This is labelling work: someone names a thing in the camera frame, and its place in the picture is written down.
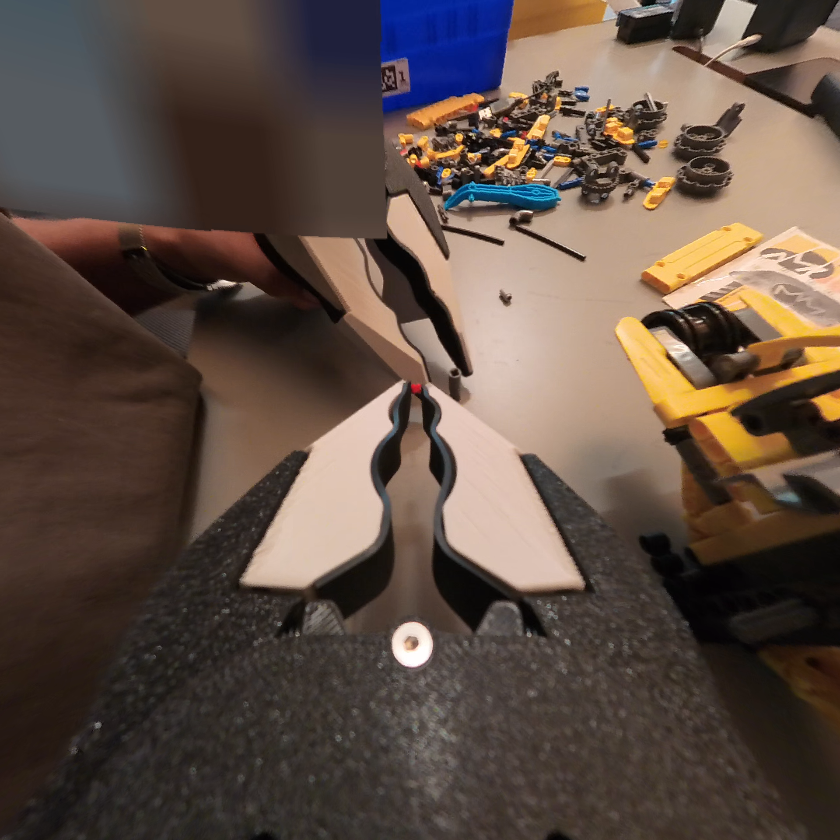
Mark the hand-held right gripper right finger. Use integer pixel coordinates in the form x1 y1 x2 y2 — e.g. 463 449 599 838
420 381 586 624

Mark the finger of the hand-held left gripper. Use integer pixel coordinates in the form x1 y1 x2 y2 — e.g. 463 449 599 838
367 189 475 379
301 235 433 388

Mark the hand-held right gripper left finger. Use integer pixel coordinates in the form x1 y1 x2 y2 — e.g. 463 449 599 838
238 379 413 616

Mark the person's left forearm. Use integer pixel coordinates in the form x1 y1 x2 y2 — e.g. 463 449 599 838
7 215 231 296

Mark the person's left hand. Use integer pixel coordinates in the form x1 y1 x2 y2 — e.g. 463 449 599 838
226 233 324 311

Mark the black toy rod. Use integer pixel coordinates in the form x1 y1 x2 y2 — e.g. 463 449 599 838
441 224 506 246
515 223 587 262

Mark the blue plastic separator tool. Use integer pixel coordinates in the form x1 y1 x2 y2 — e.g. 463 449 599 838
443 182 563 213

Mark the pile of toy building parts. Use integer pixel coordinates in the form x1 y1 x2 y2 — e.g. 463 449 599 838
394 69 677 211

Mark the blue plastic bin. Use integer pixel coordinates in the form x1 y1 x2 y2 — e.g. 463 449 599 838
381 0 516 114

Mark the yellow box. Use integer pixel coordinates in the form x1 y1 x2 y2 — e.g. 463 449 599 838
508 0 611 42

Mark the wristwatch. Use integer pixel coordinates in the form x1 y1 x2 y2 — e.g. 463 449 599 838
118 224 227 293

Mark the yellow toy vehicle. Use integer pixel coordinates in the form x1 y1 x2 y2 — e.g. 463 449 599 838
615 287 840 713

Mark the black box device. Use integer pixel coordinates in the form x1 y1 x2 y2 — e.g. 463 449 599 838
616 5 677 46

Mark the yellow toy panel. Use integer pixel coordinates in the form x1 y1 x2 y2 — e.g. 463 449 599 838
640 222 765 294

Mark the dark grey toy wheel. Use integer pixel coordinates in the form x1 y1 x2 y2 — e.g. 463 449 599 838
676 156 734 196
672 123 729 161

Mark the black stand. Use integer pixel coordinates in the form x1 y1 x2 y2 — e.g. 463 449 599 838
669 0 726 40
742 0 824 53

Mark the sticker sheet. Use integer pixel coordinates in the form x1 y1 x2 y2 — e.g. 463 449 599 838
663 226 840 329

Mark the black rounded object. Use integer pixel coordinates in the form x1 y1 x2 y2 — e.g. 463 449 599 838
810 72 840 120

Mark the white cable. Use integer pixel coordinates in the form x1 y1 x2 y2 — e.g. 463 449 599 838
701 34 765 68

